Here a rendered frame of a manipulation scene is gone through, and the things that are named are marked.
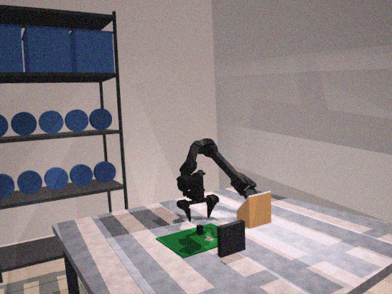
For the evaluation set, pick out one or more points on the green circuit board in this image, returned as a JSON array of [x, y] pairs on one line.
[[188, 242]]

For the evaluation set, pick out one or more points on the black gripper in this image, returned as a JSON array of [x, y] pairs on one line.
[[197, 198]]

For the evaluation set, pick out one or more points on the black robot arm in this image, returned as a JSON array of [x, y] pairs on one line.
[[208, 147]]

